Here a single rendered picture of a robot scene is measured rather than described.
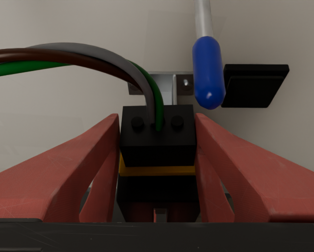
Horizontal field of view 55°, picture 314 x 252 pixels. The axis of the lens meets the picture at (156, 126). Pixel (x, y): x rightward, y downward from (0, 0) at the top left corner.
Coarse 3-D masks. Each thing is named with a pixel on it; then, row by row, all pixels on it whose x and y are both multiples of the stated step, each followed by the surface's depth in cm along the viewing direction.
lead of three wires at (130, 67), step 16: (16, 48) 7; (32, 48) 7; (48, 48) 8; (64, 48) 8; (80, 48) 8; (96, 48) 8; (0, 64) 7; (16, 64) 7; (32, 64) 8; (48, 64) 8; (64, 64) 8; (80, 64) 8; (96, 64) 8; (112, 64) 9; (128, 64) 9; (128, 80) 10; (144, 80) 10; (160, 96) 11; (160, 112) 11; (160, 128) 12
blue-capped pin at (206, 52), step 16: (208, 0) 9; (208, 16) 9; (208, 32) 9; (192, 48) 8; (208, 48) 8; (208, 64) 8; (208, 80) 8; (224, 80) 8; (208, 96) 7; (224, 96) 8
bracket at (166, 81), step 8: (152, 72) 20; (160, 72) 20; (168, 72) 20; (176, 72) 20; (184, 72) 20; (192, 72) 20; (160, 80) 20; (168, 80) 20; (176, 80) 20; (184, 80) 20; (192, 80) 20; (128, 88) 21; (136, 88) 21; (160, 88) 21; (168, 88) 21; (176, 88) 19; (184, 88) 21; (192, 88) 21; (168, 96) 21; (176, 96) 19; (168, 104) 21; (176, 104) 19
